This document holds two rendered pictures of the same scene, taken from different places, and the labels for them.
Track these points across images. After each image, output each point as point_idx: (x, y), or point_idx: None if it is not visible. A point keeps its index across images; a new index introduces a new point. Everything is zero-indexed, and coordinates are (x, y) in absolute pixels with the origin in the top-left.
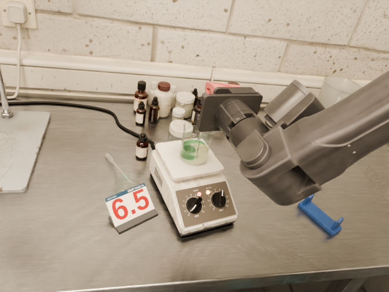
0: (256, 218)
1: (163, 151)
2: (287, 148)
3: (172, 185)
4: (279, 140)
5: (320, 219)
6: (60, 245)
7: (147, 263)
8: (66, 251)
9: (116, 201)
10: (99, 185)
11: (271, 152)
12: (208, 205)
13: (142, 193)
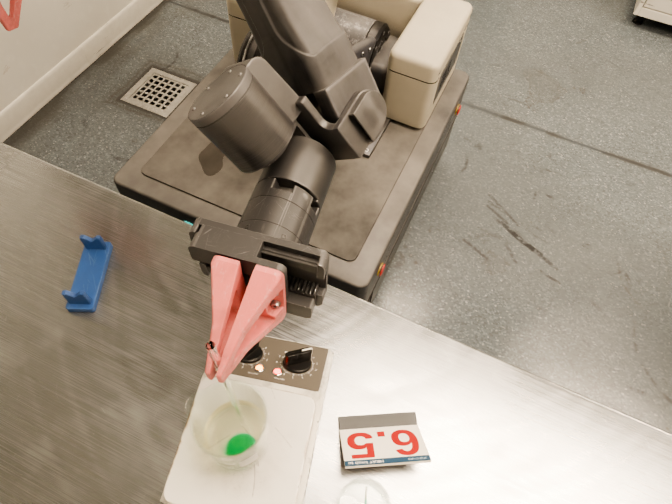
0: (189, 327)
1: (287, 487)
2: (354, 65)
3: (317, 403)
4: (345, 81)
5: (98, 267)
6: (502, 435)
7: (395, 345)
8: (496, 419)
9: (409, 451)
10: None
11: (359, 90)
12: (272, 355)
13: (356, 452)
